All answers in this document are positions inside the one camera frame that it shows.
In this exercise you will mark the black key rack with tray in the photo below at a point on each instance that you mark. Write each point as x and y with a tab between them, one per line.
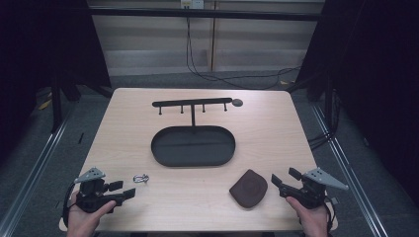
192	146

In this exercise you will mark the metal floor rail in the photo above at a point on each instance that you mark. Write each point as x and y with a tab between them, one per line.
29	184
352	177

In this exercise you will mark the white wall socket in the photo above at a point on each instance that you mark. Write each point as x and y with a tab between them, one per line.
192	4

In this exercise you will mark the black horizontal bar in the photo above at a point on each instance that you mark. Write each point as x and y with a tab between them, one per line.
197	14

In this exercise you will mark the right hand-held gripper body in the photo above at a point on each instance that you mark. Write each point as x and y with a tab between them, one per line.
311	194

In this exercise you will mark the black metal stand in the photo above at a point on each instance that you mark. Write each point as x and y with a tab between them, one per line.
56	105
328	102

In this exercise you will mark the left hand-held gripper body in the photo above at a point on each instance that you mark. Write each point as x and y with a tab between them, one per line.
94	197

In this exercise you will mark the yellow tape piece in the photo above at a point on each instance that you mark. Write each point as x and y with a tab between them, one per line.
45	104

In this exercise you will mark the person's right hand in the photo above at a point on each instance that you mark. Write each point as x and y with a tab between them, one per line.
314	222

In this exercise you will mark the dark curtain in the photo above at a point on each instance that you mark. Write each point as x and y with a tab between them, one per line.
39	42
378	65

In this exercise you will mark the grey round disc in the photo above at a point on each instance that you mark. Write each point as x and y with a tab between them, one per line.
237	102

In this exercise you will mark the grey tape strip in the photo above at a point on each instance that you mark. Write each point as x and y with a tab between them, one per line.
333	200

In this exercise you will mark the brown leather pouch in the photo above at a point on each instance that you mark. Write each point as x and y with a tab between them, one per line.
248	189

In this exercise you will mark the person's left hand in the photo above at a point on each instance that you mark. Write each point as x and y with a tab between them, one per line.
82	222

